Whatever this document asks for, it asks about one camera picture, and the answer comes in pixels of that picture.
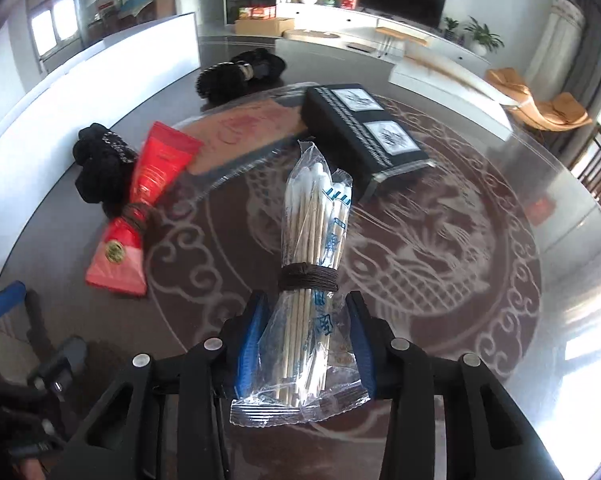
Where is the red foil packet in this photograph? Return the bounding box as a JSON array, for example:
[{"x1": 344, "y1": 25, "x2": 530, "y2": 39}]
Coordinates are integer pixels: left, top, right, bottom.
[{"x1": 86, "y1": 122, "x2": 203, "y2": 296}]

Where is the cotton swabs plastic bag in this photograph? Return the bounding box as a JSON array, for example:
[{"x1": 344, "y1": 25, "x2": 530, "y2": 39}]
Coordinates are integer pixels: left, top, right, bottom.
[{"x1": 230, "y1": 142, "x2": 369, "y2": 428}]

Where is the black patterned box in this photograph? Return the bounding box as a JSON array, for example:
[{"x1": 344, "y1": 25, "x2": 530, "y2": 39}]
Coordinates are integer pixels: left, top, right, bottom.
[{"x1": 300, "y1": 84, "x2": 435, "y2": 203}]

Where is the black scrunchie near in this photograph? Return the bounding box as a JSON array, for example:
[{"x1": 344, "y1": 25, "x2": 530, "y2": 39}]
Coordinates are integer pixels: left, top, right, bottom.
[{"x1": 73, "y1": 122, "x2": 138, "y2": 219}]

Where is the black scrunchie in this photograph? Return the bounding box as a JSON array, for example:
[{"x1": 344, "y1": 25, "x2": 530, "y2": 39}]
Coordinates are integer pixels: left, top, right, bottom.
[
  {"x1": 195, "y1": 48, "x2": 287, "y2": 105},
  {"x1": 73, "y1": 122, "x2": 138, "y2": 219}
]

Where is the pink item in bag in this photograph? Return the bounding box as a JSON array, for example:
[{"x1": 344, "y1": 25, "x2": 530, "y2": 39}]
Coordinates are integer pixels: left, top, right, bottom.
[{"x1": 174, "y1": 99, "x2": 306, "y2": 177}]

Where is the black scrunchie far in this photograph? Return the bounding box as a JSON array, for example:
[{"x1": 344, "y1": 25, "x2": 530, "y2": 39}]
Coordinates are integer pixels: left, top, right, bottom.
[{"x1": 195, "y1": 48, "x2": 287, "y2": 105}]

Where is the orange lounge chair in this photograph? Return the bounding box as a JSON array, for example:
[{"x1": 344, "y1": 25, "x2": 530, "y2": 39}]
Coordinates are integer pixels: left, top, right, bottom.
[{"x1": 485, "y1": 67, "x2": 592, "y2": 132}]

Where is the cardboard box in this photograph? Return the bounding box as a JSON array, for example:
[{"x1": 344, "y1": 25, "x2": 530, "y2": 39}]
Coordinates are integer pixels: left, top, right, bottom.
[{"x1": 234, "y1": 18, "x2": 295, "y2": 37}]

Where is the potted green plant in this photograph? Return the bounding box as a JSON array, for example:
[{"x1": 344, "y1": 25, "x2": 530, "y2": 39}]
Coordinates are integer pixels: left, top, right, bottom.
[{"x1": 464, "y1": 16, "x2": 504, "y2": 56}]

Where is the small wooden bench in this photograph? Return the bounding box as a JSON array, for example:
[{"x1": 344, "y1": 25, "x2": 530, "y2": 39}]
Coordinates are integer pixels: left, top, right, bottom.
[{"x1": 375, "y1": 27, "x2": 428, "y2": 58}]

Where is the white tv console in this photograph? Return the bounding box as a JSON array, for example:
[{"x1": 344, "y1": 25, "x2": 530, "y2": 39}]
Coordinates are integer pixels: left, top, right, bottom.
[{"x1": 276, "y1": 3, "x2": 490, "y2": 76}]

